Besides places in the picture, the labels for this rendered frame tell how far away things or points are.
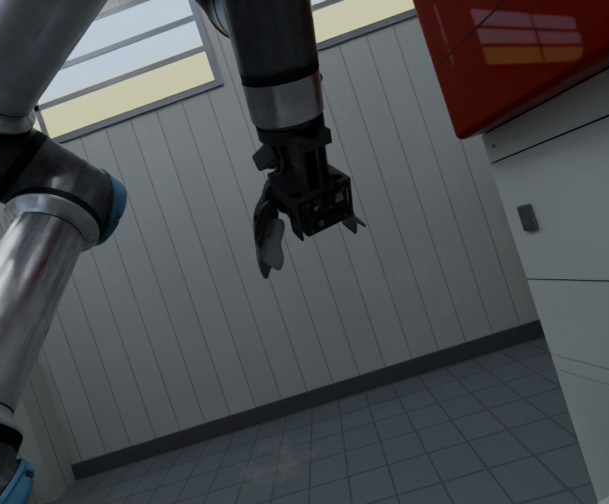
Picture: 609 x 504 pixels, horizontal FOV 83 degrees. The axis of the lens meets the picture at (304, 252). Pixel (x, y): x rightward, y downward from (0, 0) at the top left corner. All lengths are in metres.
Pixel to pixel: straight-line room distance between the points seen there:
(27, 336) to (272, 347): 2.25
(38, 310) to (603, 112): 0.67
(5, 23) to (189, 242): 2.27
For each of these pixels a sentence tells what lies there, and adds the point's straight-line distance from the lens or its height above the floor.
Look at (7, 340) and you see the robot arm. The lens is 0.46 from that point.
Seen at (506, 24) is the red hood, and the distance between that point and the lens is 0.55.
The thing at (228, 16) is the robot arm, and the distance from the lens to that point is 0.34.
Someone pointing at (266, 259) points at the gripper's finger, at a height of 1.14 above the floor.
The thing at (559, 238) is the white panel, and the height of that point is 1.04.
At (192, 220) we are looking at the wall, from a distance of 2.67.
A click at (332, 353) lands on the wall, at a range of 2.63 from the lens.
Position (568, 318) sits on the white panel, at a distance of 0.65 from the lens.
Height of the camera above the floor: 1.14
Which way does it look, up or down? 1 degrees down
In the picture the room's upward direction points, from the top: 18 degrees counter-clockwise
